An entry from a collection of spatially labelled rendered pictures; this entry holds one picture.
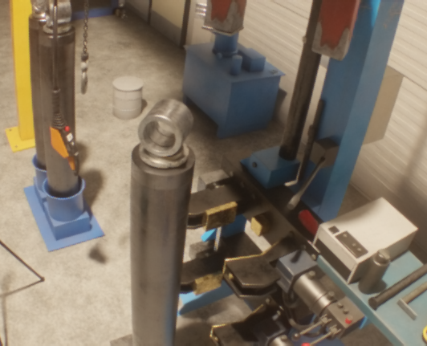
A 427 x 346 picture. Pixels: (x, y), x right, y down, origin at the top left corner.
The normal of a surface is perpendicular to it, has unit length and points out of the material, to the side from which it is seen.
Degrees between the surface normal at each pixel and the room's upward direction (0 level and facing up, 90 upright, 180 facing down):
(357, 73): 90
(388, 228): 0
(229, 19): 90
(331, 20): 90
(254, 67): 90
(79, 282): 0
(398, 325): 0
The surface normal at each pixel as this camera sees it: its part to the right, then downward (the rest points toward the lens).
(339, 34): -0.41, 0.51
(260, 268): 0.14, -0.79
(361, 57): -0.83, 0.24
